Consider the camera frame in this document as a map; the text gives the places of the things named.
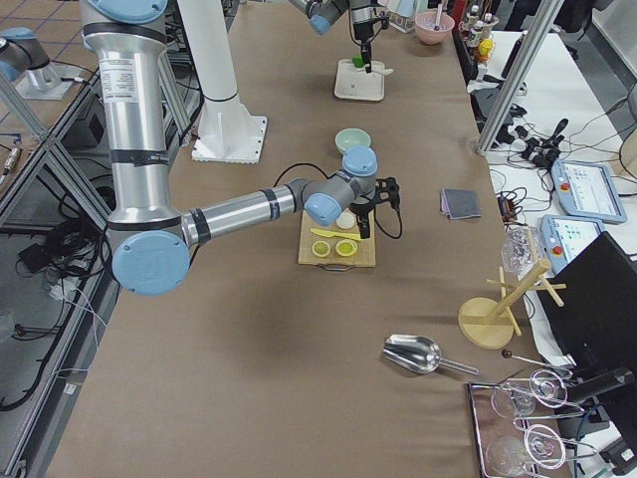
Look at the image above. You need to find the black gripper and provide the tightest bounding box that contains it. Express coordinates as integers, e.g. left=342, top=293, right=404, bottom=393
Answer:
left=349, top=177, right=400, bottom=239
left=351, top=9, right=388, bottom=74

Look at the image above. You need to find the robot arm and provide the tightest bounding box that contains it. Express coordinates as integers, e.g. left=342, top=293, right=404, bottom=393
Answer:
left=81, top=1, right=399, bottom=296
left=290, top=0, right=389, bottom=74

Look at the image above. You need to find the pink bowl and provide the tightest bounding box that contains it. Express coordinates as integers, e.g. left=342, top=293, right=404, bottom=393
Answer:
left=414, top=11, right=455, bottom=46

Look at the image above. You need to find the light green ceramic bowl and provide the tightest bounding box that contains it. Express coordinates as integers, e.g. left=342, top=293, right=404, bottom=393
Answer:
left=334, top=127, right=372, bottom=154

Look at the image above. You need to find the yellow plastic knife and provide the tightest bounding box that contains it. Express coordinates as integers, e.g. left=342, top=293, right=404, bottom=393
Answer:
left=310, top=228, right=362, bottom=241

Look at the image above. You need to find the lower lemon slice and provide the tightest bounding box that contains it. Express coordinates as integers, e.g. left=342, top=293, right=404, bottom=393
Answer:
left=334, top=239, right=358, bottom=257

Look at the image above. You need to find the beige rabbit tray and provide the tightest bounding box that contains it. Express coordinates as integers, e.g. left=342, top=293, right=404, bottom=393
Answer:
left=333, top=59, right=386, bottom=102

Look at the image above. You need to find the upper lemon slice stack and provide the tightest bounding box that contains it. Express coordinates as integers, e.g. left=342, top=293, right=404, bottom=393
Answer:
left=311, top=240, right=331, bottom=258

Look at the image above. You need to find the grey folded cloth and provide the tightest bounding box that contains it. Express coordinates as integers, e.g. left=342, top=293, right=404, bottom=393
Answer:
left=440, top=188, right=482, bottom=219

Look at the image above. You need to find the metal scoop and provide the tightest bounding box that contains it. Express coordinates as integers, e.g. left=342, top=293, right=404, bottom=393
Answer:
left=382, top=334, right=479, bottom=376

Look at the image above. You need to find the wooden mug tree stand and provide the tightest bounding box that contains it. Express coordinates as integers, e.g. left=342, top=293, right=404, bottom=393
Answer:
left=458, top=259, right=567, bottom=350

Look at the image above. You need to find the clear plastic container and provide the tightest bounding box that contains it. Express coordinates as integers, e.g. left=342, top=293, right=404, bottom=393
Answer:
left=502, top=226, right=545, bottom=275

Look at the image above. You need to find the lower teach pendant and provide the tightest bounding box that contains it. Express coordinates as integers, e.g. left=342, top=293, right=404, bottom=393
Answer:
left=539, top=214, right=605, bottom=274

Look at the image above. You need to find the teach pendant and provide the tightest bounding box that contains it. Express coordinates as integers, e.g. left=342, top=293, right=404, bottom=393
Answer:
left=539, top=214, right=605, bottom=274
left=550, top=159, right=628, bottom=224

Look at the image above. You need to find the upper teach pendant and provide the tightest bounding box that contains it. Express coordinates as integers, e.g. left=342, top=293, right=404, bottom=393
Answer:
left=550, top=159, right=628, bottom=224

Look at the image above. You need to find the black monitor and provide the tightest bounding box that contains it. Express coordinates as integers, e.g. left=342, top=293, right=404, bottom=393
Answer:
left=538, top=232, right=636, bottom=372

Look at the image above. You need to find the aluminium frame post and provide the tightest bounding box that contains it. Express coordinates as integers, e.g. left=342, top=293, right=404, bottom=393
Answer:
left=476, top=0, right=563, bottom=156

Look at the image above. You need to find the wire glass rack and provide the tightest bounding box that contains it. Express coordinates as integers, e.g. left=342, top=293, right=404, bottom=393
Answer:
left=467, top=368, right=597, bottom=477

